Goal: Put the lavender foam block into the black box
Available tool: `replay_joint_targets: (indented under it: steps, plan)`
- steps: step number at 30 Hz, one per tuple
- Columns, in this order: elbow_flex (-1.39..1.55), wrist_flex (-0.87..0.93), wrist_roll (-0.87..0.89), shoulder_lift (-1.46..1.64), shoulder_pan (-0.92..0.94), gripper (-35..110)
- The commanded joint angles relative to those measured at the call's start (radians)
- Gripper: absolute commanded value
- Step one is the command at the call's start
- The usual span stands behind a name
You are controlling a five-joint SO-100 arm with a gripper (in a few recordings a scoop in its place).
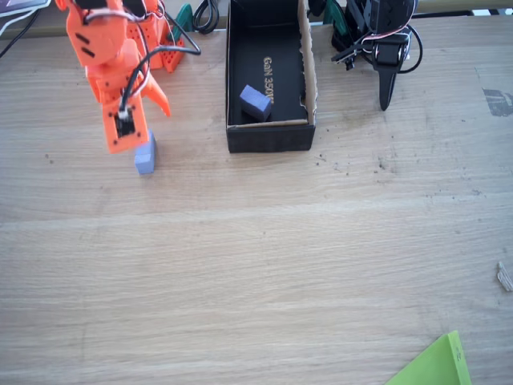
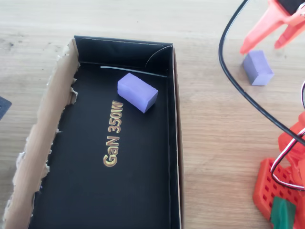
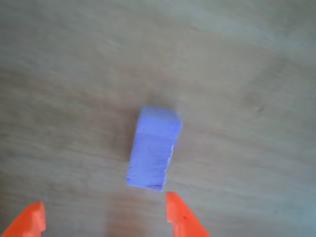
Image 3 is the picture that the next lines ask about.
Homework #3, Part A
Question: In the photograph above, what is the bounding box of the purple foam block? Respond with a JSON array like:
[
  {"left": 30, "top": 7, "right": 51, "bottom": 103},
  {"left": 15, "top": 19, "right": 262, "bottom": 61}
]
[{"left": 125, "top": 105, "right": 183, "bottom": 193}]

